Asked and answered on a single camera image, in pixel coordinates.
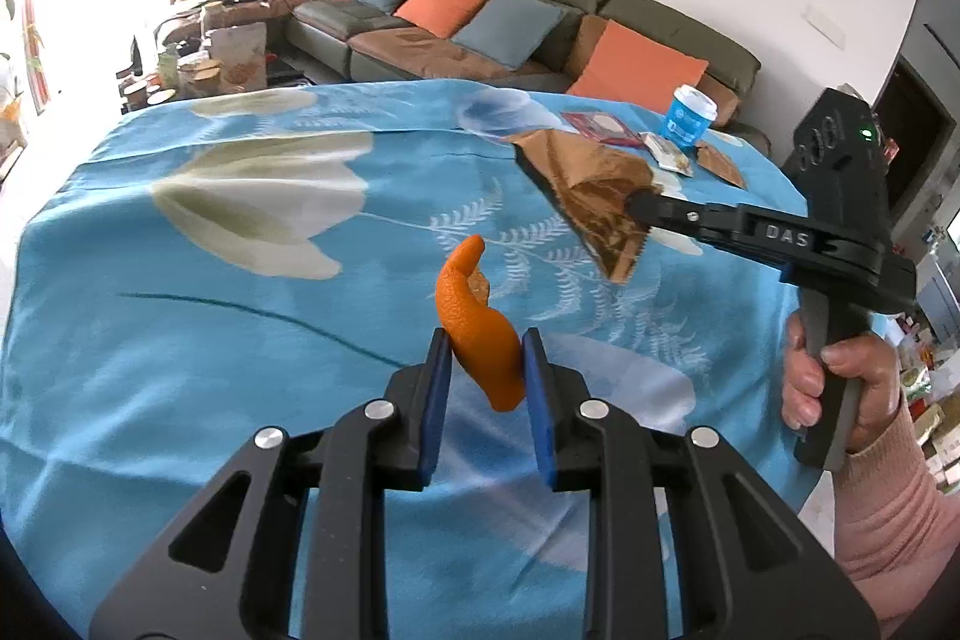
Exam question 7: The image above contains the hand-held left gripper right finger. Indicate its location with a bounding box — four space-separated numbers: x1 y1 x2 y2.
521 326 882 640

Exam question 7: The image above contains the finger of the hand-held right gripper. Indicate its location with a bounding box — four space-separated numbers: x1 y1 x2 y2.
625 190 745 253

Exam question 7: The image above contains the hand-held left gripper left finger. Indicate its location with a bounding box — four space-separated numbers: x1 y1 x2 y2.
88 326 455 640

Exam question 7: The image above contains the golden brown snack bag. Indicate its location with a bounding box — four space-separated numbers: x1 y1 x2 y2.
513 128 670 286

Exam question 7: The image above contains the orange peel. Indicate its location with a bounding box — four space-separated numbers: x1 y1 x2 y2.
434 234 527 413

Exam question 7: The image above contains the person's right forearm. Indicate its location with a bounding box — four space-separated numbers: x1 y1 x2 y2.
831 396 960 640

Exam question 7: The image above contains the person's right hand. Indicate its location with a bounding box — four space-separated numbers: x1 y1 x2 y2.
780 313 906 455

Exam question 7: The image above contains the white snack packet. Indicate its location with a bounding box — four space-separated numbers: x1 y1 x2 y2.
640 131 696 174

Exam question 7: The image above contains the brown flat wrapper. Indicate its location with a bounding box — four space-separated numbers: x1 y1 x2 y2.
693 140 749 191

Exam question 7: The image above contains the blue paper cup white lid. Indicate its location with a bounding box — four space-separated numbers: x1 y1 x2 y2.
659 83 719 151

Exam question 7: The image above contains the red snack packet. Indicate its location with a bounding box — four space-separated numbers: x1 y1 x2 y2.
560 110 640 145

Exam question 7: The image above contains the shelf of packaged goods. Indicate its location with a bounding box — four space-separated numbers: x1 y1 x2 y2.
891 218 960 500

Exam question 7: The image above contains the blue floral blanket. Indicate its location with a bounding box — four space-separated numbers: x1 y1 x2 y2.
0 77 901 640

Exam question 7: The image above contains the brown paper bag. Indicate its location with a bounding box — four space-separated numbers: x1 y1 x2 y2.
202 20 270 91

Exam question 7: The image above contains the cluttered coffee table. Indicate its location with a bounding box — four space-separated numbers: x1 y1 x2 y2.
115 20 310 114

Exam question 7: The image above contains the tall leafy plant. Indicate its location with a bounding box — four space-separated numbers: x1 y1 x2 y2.
0 0 47 112

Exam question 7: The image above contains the wall switch plate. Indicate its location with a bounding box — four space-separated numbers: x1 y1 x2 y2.
802 5 849 50

